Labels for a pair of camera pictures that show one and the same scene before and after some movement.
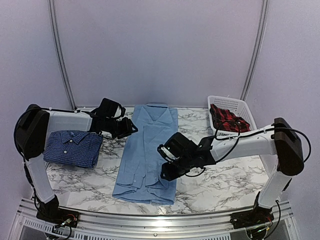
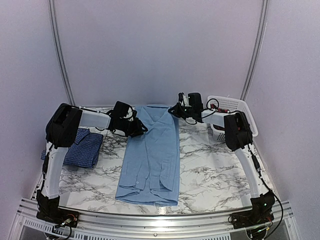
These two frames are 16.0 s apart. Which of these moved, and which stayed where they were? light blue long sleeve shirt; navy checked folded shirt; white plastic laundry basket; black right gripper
Moved: black right gripper
Stayed: navy checked folded shirt; light blue long sleeve shirt; white plastic laundry basket
